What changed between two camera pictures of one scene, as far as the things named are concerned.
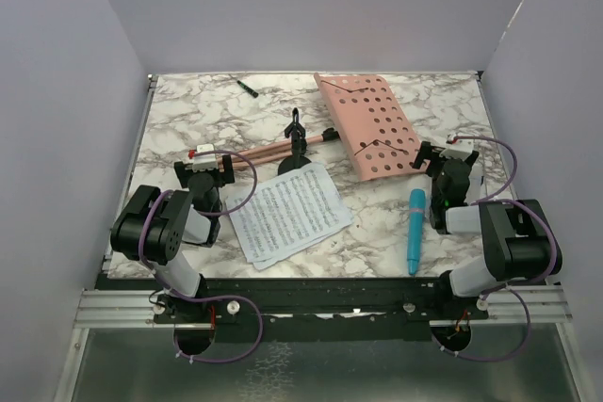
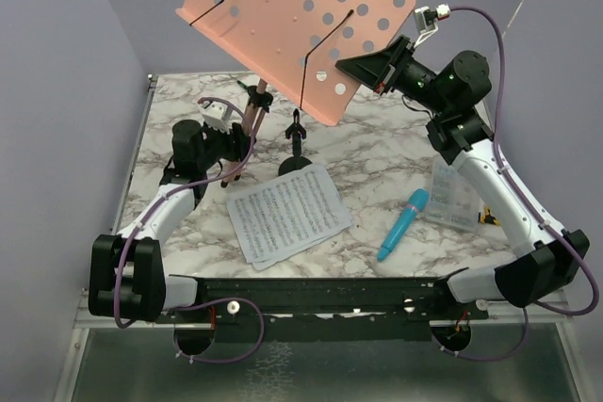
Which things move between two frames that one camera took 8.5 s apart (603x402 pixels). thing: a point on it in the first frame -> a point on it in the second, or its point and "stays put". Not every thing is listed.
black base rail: x=318 y=310 stays put
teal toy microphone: x=416 y=222 -> x=416 y=202
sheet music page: x=286 y=213 stays put
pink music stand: x=369 y=124 -> x=280 y=21
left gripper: x=185 y=174 -> x=236 y=139
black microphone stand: x=299 y=147 stays put
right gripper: x=424 y=153 -> x=382 y=70
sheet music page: x=259 y=265 stays put
